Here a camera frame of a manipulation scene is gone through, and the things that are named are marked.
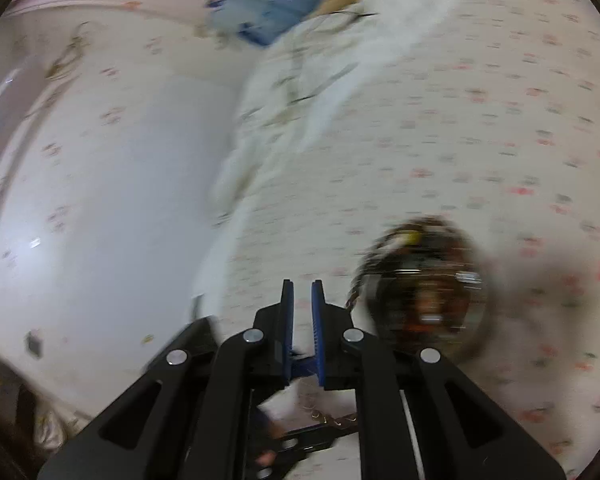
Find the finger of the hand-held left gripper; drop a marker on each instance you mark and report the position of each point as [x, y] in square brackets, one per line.
[310, 442]
[305, 365]

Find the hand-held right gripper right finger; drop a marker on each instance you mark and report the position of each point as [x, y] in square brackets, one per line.
[318, 340]

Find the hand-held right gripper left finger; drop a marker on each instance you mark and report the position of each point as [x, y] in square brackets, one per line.
[286, 340]

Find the round metal tin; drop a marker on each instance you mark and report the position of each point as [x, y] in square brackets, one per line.
[430, 300]

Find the floral bed sheet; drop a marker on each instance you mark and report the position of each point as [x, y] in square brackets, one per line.
[455, 125]

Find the white striped duvet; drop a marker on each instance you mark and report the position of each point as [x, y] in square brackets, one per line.
[330, 60]

